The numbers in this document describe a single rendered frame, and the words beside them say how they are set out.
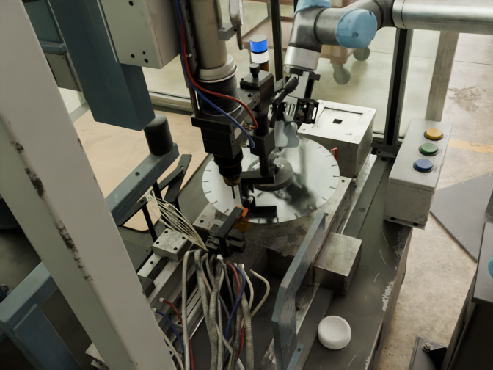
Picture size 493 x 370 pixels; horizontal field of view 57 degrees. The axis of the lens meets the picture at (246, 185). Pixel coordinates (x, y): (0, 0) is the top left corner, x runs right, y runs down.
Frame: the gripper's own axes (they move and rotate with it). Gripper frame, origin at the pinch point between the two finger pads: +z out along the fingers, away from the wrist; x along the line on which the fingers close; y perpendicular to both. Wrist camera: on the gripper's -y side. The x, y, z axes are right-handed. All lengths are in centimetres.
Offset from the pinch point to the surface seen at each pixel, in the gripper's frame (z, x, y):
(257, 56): -21.6, 2.9, -18.0
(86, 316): 0, -63, 55
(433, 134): -10.7, 40.9, 14.9
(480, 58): -58, 262, -95
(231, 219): 12.9, -16.9, 9.5
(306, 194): 6.8, 0.8, 12.1
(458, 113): -17, 203, -67
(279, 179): 5.4, -1.8, 5.1
